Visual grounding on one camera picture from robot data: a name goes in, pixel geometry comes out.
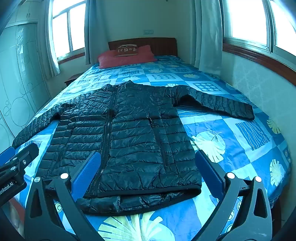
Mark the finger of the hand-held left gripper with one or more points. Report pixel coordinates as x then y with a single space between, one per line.
26 154
7 155

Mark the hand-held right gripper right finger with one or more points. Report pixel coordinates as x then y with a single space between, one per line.
209 171

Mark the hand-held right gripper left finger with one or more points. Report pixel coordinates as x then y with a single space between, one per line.
89 169

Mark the black puffer jacket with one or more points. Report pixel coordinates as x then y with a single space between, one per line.
129 129

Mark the bed with blue patterned sheet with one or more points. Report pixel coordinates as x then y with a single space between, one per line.
231 143

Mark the glass door wardrobe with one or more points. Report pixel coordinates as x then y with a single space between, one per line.
20 81

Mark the wooden nightstand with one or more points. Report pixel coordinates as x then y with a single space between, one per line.
71 80

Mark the wooden window sill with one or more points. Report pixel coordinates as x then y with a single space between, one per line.
259 60
71 56

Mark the pale curtain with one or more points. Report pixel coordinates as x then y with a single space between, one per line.
49 46
90 34
208 37

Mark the red pillow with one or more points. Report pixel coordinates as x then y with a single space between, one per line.
129 62

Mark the small brown printed cushion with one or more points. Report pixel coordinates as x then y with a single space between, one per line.
126 49

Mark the window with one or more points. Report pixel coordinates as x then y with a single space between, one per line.
249 20
69 30

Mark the wooden headboard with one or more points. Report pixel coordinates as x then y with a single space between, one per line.
161 45

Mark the white wall socket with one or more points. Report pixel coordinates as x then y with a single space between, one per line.
148 32

